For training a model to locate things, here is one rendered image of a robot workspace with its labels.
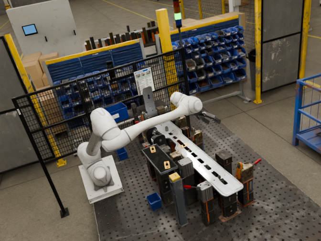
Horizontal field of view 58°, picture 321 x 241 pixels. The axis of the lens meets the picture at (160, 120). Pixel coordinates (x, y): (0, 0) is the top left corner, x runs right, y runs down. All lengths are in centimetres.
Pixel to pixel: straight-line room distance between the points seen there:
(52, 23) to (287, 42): 611
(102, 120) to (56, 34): 706
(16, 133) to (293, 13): 461
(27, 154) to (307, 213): 371
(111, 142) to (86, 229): 177
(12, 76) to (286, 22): 418
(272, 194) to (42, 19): 763
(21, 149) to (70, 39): 494
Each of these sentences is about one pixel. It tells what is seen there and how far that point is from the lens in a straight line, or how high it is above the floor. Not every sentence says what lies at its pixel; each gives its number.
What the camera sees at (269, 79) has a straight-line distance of 545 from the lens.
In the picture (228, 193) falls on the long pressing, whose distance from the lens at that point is 211.
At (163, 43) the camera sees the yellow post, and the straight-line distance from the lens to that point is 339.
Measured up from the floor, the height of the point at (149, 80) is 130.
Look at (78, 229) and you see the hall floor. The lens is 359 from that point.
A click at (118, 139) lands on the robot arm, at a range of 195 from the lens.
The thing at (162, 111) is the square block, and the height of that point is 102.
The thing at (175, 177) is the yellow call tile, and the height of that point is 116.
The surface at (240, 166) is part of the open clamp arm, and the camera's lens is 219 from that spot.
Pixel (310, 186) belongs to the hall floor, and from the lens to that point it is 373.
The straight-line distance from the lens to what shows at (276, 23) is 521.
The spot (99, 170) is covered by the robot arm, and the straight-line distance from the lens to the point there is 244.
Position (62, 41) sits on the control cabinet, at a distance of 895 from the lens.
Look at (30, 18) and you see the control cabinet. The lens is 889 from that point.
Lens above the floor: 246
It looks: 28 degrees down
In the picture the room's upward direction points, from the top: 11 degrees counter-clockwise
